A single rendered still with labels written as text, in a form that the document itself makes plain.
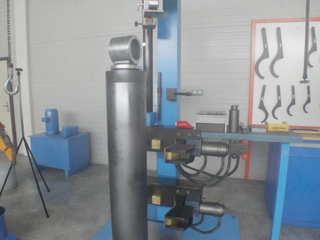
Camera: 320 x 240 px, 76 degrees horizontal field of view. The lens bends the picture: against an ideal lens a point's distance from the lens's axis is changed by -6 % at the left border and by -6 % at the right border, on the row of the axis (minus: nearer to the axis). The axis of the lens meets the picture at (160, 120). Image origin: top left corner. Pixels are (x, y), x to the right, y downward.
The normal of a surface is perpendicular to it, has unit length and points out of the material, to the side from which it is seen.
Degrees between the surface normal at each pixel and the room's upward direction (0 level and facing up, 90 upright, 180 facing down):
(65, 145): 90
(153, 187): 90
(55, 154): 90
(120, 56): 126
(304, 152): 90
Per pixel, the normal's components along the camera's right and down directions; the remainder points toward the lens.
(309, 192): -0.28, 0.13
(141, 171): 0.76, 0.09
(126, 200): 0.01, 0.13
